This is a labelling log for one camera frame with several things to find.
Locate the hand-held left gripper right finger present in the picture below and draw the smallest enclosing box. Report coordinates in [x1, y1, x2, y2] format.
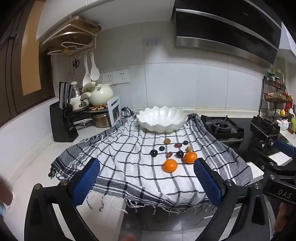
[194, 158, 271, 241]

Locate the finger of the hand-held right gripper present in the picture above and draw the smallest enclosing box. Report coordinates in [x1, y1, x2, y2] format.
[273, 139, 296, 163]
[247, 148, 285, 176]

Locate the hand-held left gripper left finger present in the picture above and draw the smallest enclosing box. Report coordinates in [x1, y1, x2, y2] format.
[24, 158, 101, 241]

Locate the orange tangerine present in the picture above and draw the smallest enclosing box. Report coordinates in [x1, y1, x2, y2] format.
[163, 159, 178, 173]
[183, 151, 198, 164]

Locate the white scalloped bowl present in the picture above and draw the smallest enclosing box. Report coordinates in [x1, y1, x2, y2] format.
[136, 106, 189, 133]

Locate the person's right hand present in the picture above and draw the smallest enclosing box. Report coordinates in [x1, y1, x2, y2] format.
[274, 202, 290, 232]

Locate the gas stove burner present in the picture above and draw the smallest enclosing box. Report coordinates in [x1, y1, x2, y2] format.
[200, 115, 289, 164]

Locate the white plastic container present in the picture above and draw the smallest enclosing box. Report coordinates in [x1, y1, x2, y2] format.
[276, 119, 291, 131]

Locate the black burner grate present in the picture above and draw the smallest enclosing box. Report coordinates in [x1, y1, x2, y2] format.
[201, 115, 245, 139]
[250, 115, 281, 136]

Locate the black white checkered cloth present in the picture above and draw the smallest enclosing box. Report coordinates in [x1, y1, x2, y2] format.
[48, 107, 253, 215]

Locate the black knife block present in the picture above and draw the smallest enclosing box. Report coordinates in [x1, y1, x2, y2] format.
[49, 102, 79, 142]

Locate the stainless steel pot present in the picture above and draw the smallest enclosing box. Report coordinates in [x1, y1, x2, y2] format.
[94, 113, 111, 128]

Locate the group of seasoning bottles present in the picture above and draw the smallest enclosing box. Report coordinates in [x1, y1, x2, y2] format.
[266, 69, 294, 103]

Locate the white pot rack panel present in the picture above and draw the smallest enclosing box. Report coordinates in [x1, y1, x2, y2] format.
[107, 95, 122, 127]

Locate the cream ceramic pot with lid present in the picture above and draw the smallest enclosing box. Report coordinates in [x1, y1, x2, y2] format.
[82, 82, 114, 106]

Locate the steel stockpot with lid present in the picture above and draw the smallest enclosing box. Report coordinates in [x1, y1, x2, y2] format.
[70, 81, 84, 99]

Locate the white plastic spatula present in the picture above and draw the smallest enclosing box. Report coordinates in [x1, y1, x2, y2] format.
[82, 55, 92, 87]
[90, 53, 100, 81]

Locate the black range hood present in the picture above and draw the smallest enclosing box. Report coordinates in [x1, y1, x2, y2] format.
[173, 0, 282, 65]

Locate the round wooden board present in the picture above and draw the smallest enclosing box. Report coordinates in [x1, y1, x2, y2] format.
[49, 31, 93, 51]

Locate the wooden cutting board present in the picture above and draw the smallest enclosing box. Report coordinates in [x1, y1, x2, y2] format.
[39, 18, 102, 43]

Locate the white upper cabinet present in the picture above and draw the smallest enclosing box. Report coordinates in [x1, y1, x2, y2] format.
[36, 0, 176, 42]

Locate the black wire spice rack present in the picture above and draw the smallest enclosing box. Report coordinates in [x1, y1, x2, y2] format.
[258, 75, 294, 121]

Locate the brown window frame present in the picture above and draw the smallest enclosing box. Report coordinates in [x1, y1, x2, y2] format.
[0, 0, 56, 128]

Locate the white wire wall rack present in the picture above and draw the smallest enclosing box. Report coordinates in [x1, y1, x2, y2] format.
[47, 30, 97, 56]

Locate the grey wall socket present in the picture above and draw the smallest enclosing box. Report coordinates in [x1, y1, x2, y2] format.
[143, 39, 162, 47]

